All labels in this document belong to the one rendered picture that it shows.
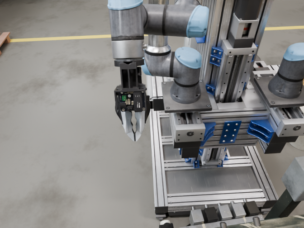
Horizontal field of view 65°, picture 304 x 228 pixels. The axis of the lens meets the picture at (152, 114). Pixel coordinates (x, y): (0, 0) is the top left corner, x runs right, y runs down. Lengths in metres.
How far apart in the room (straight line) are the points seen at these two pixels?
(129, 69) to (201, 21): 0.21
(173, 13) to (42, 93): 2.68
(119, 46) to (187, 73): 0.56
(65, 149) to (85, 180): 0.42
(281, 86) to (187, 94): 0.45
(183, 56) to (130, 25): 0.53
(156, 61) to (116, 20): 0.53
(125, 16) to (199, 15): 0.18
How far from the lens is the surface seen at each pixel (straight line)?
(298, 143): 2.55
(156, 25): 0.63
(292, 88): 1.30
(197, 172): 1.90
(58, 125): 2.68
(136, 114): 0.62
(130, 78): 0.55
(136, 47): 0.55
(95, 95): 2.92
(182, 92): 1.12
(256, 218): 1.06
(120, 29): 0.55
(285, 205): 1.45
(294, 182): 1.27
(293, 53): 1.23
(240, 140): 1.45
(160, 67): 1.07
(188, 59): 1.04
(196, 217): 1.13
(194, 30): 0.63
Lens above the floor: 1.80
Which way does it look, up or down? 44 degrees down
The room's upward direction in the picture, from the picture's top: 2 degrees counter-clockwise
